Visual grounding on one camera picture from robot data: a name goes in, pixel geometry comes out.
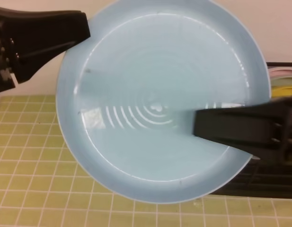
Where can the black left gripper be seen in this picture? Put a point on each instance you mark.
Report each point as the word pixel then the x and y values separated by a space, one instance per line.
pixel 29 40

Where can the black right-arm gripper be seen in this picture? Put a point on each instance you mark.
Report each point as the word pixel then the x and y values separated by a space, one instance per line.
pixel 264 131

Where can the light blue round plate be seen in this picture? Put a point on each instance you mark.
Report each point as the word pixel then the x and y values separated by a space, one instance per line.
pixel 126 97

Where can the yellow plate in rack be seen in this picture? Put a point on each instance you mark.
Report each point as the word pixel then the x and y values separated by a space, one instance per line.
pixel 282 91

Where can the green plate in rack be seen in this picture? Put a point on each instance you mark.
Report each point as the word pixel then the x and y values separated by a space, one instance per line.
pixel 281 81

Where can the pink plate in rack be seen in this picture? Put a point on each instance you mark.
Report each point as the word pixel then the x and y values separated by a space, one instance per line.
pixel 280 72

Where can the black wire dish rack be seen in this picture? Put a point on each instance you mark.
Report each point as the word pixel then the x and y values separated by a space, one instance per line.
pixel 260 180

